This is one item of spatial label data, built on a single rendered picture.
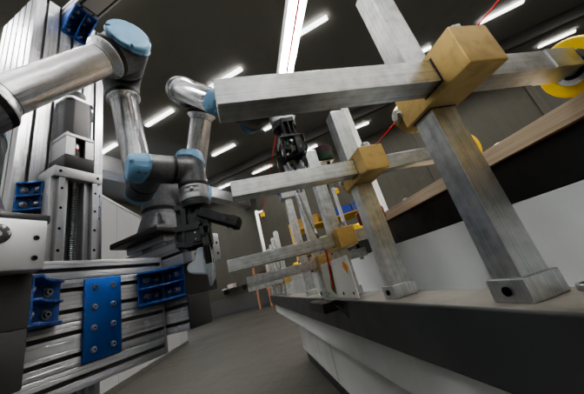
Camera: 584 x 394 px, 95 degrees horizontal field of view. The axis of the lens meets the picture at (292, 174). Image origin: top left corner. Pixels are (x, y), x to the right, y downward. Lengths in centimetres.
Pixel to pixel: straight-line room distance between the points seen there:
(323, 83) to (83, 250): 87
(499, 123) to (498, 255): 1500
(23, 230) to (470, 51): 72
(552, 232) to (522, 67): 27
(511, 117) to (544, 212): 1496
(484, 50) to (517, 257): 21
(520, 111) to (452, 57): 1537
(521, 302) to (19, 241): 72
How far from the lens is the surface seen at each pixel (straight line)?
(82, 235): 102
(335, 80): 29
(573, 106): 53
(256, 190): 48
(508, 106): 1573
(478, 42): 36
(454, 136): 37
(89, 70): 88
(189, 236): 71
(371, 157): 52
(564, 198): 56
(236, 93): 26
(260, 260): 70
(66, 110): 118
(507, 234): 35
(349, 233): 72
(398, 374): 72
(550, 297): 36
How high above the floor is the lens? 77
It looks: 21 degrees up
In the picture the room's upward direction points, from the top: 15 degrees counter-clockwise
